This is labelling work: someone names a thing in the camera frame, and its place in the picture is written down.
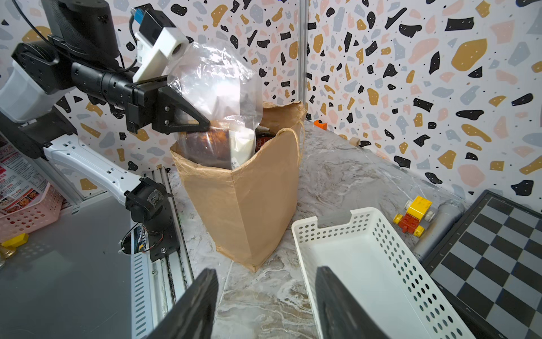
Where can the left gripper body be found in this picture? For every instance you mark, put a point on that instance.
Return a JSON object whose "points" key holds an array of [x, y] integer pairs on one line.
{"points": [[141, 105]]}

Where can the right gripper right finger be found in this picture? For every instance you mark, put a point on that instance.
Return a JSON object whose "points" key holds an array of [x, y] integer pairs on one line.
{"points": [[340, 315]]}

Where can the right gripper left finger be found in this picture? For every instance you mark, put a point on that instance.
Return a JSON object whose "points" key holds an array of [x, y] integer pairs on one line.
{"points": [[193, 315]]}

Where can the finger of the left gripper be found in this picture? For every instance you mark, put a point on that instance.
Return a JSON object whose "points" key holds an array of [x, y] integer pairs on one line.
{"points": [[174, 114]]}

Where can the clear plastic sauce bag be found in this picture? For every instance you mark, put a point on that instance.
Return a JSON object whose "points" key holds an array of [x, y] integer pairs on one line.
{"points": [[223, 88]]}

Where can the white plastic basket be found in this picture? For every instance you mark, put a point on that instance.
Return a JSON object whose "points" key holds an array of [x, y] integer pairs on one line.
{"points": [[380, 272]]}

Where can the brown paper bag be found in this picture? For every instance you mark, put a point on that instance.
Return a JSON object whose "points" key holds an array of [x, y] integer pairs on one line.
{"points": [[247, 210]]}

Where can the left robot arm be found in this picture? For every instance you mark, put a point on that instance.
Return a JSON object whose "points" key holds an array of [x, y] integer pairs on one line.
{"points": [[85, 97]]}

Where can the yellow red toy block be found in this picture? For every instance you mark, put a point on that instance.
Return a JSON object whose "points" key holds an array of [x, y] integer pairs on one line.
{"points": [[417, 211]]}

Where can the grey cylinder tube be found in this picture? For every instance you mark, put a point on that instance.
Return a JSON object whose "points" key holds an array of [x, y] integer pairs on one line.
{"points": [[448, 213]]}

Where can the pink plastic basket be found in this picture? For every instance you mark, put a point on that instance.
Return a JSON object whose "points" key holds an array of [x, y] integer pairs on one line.
{"points": [[27, 220]]}

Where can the black white checkerboard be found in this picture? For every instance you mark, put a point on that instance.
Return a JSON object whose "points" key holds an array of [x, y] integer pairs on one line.
{"points": [[489, 268]]}

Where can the orange clip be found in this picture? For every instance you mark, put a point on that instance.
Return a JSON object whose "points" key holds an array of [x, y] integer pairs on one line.
{"points": [[321, 124]]}

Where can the brown tape piece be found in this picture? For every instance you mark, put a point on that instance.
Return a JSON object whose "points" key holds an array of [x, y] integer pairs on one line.
{"points": [[355, 141]]}

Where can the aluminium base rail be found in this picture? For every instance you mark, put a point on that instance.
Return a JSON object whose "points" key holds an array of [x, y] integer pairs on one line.
{"points": [[161, 273]]}

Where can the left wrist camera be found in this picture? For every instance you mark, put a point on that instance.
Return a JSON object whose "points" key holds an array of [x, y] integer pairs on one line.
{"points": [[159, 42]]}

